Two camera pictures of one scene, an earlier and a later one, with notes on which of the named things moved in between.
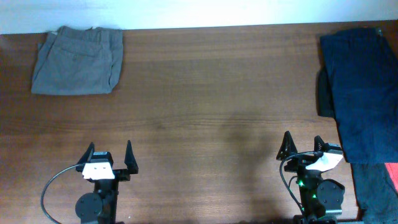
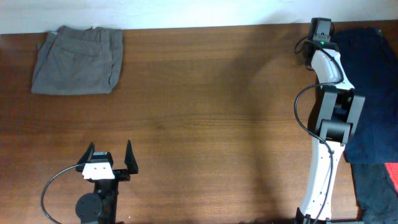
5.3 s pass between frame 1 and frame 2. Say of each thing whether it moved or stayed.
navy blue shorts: stayed
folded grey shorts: stayed
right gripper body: moved
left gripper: stayed
